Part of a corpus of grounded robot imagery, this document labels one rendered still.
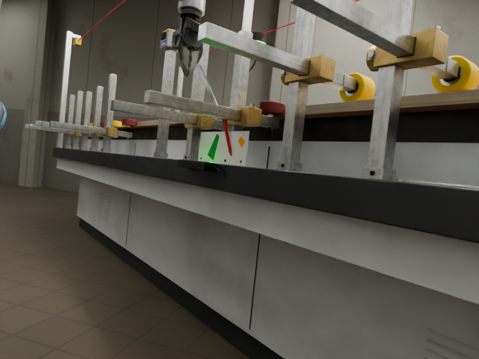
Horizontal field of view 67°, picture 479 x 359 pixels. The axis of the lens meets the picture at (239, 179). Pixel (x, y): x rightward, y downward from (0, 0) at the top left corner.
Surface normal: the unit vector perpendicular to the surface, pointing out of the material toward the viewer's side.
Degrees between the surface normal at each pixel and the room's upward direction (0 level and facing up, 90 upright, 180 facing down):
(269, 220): 90
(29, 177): 90
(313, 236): 90
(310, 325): 90
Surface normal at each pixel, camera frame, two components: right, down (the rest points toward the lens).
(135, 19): -0.30, 0.00
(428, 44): -0.79, -0.07
